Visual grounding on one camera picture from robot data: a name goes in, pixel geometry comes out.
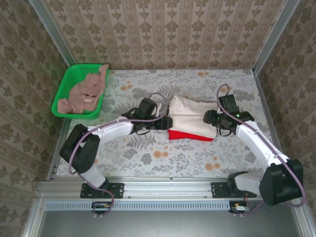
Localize white t-shirt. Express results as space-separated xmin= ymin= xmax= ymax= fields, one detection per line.
xmin=167 ymin=95 xmax=222 ymax=139

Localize aluminium frame post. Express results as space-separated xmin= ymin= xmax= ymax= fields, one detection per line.
xmin=28 ymin=0 xmax=76 ymax=67
xmin=251 ymin=0 xmax=301 ymax=76

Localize aluminium frame rail with grooves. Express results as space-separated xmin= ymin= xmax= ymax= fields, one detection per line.
xmin=37 ymin=176 xmax=262 ymax=199

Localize grey metal panel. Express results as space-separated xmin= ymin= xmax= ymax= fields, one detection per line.
xmin=37 ymin=209 xmax=304 ymax=237

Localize pink t-shirt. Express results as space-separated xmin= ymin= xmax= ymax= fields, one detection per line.
xmin=57 ymin=63 xmax=110 ymax=115

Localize green plastic basket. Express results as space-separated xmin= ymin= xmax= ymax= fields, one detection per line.
xmin=51 ymin=63 xmax=111 ymax=121

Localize aluminium side rail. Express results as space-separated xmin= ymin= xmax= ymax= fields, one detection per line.
xmin=253 ymin=73 xmax=316 ymax=237

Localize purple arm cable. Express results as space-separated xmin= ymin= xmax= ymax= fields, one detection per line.
xmin=216 ymin=83 xmax=308 ymax=218
xmin=68 ymin=92 xmax=171 ymax=218

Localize floral patterned tablecloth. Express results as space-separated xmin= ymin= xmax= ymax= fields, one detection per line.
xmin=56 ymin=69 xmax=274 ymax=178

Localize red t-shirt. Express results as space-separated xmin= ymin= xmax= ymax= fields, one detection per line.
xmin=167 ymin=128 xmax=214 ymax=142

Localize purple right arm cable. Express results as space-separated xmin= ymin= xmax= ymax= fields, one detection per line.
xmin=216 ymin=83 xmax=308 ymax=218

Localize white slotted cable duct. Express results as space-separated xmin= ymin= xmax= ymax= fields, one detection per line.
xmin=45 ymin=199 xmax=232 ymax=211

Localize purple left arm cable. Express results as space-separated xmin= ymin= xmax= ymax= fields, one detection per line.
xmin=68 ymin=92 xmax=171 ymax=218

